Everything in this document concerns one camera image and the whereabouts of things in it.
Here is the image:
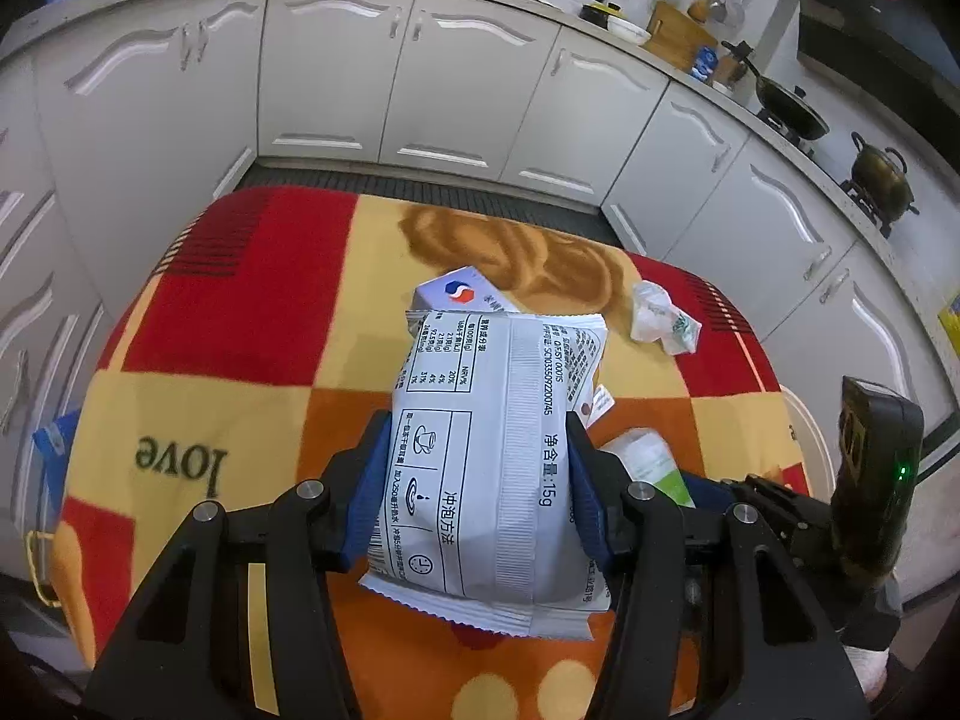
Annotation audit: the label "green white plastic wrapper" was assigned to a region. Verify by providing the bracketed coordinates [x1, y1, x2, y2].
[602, 427, 695, 509]

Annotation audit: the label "white printed snack packet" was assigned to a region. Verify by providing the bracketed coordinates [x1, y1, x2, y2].
[361, 310, 610, 640]

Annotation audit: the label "small white wrapper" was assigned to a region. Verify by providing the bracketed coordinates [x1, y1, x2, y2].
[630, 280, 701, 356]

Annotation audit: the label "blue white medicine box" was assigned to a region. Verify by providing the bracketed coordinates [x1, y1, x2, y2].
[410, 266, 519, 312]

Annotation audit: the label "blue trash bag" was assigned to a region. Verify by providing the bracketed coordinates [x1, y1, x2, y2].
[32, 410, 80, 484]

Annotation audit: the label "white kitchen cabinets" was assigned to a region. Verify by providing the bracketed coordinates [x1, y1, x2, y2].
[0, 0, 960, 602]

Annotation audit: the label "white gloved right hand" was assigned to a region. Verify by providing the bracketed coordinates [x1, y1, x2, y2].
[844, 645, 890, 702]

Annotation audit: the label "bronze stock pot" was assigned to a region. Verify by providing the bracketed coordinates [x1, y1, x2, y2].
[839, 132, 919, 239]

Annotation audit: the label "colourful patterned blanket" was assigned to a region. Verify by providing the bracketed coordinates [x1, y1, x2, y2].
[53, 187, 807, 718]

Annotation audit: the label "black frying pan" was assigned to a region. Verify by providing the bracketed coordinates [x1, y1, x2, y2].
[721, 41, 830, 146]

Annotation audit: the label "black range hood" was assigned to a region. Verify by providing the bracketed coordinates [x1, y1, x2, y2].
[797, 0, 958, 124]

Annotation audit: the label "wooden cutting board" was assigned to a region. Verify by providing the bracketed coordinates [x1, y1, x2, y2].
[644, 2, 719, 71]

